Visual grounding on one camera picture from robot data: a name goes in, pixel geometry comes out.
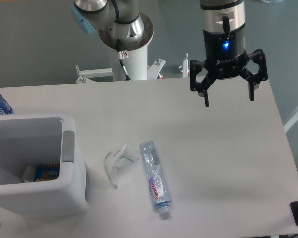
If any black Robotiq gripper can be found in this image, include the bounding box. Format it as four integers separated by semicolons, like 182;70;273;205
189;29;269;108

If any crushed clear plastic bottle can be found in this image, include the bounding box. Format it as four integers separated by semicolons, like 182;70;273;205
139;141;172;219

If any white paper wrapper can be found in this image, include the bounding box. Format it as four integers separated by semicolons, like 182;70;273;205
103;144;140;188

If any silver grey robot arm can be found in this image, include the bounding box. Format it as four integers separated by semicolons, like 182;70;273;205
71;0;268;105

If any white trash can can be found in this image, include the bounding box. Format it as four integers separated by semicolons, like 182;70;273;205
0;113;88;217

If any white paper in bin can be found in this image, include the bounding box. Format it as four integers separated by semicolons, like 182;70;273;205
22;165;36;183

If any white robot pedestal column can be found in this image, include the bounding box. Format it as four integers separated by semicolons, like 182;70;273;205
108;46;148;81

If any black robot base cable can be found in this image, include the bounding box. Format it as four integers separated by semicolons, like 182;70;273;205
116;38;132;81

